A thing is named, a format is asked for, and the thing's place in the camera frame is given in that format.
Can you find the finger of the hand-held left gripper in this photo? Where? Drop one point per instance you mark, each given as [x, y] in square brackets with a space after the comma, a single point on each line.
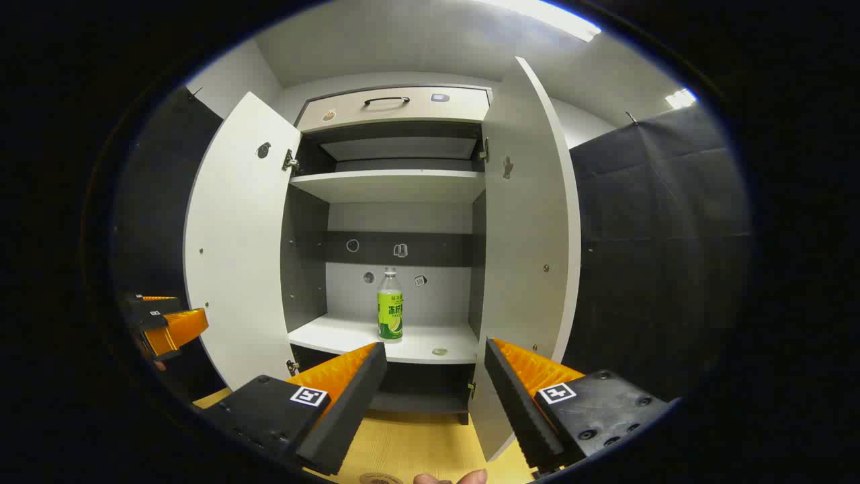
[178, 329]
[151, 310]

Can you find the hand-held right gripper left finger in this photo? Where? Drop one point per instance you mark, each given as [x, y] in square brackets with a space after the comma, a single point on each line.
[349, 403]

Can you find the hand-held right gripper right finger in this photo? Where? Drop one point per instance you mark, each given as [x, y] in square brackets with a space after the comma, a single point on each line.
[517, 403]

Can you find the white cabinet door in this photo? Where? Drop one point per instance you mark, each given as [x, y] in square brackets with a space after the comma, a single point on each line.
[524, 235]
[235, 255]

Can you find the green label plastic bottle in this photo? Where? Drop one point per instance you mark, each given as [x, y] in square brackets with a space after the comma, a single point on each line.
[390, 312]

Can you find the grey and white cabinet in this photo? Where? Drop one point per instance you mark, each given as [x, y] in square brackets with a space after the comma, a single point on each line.
[306, 269]

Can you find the white cabinet shelf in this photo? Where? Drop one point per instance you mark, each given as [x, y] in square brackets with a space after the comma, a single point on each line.
[390, 185]

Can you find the black backdrop cloth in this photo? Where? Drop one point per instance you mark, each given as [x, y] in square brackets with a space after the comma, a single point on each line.
[658, 255]
[168, 202]

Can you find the small ceiling light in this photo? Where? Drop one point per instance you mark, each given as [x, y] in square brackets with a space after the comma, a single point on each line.
[680, 98]

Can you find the long ceiling light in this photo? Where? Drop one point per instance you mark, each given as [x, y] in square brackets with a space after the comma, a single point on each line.
[551, 17]

